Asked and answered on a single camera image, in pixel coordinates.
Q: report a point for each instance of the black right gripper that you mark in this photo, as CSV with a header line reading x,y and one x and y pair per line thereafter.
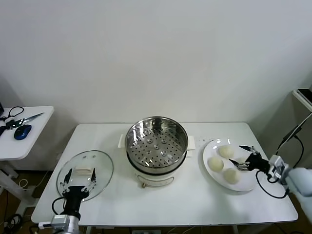
x,y
257,162

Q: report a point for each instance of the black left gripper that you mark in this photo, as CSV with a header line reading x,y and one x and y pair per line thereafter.
x,y
73,197

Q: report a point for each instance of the white steamed baozi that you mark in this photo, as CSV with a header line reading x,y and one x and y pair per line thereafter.
x,y
215,163
232,176
226,151
241,159

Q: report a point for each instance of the round glass pot lid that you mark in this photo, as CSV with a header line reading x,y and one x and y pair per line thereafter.
x,y
102,165

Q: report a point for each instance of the stainless perforated steamer basket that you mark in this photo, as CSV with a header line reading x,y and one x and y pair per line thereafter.
x,y
156,146

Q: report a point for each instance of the white round plate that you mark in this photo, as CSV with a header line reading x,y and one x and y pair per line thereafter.
x,y
243,185

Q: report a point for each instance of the white side table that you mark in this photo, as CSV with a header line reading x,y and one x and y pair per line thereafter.
x,y
36,136

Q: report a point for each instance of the blue black computer mouse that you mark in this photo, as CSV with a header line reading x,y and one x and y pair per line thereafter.
x,y
22,132

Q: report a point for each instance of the white electric cooker pot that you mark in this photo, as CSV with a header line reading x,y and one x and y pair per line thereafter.
x,y
156,179

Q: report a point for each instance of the white equipment stand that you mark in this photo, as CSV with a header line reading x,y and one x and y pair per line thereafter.
x,y
296,93

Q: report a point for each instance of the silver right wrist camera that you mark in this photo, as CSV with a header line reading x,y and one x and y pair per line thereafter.
x,y
278,168

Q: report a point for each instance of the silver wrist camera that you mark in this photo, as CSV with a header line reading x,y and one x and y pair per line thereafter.
x,y
59,221
278,168

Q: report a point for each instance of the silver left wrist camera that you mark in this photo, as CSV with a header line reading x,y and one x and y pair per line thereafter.
x,y
59,221

